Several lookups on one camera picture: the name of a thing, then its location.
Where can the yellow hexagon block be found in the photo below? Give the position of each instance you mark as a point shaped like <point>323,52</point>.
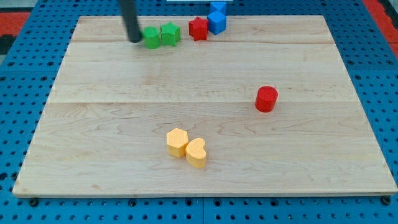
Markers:
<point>177,140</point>

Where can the yellow heart block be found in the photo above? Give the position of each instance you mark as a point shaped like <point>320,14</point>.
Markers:
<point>196,153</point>

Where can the light wooden board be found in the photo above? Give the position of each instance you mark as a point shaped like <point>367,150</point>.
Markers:
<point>102,133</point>

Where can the red cylinder block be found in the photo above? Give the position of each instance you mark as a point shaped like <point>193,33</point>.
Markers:
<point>266,99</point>

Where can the green star block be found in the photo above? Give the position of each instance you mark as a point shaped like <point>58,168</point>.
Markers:
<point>170,34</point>

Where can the red star block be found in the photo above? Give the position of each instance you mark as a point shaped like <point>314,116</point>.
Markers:
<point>198,28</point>

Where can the green cylinder block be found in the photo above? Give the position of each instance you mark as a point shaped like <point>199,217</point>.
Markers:
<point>151,37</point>

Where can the blue cube block front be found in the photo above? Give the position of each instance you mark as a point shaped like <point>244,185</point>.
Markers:
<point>216,22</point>

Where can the blue cube block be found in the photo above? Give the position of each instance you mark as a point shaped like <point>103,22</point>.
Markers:
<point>216,22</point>
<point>218,6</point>

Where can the blue cube block rear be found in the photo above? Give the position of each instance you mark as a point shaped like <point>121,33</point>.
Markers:
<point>218,6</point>

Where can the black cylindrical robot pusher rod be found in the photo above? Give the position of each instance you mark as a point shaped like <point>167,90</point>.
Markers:
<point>130,18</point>

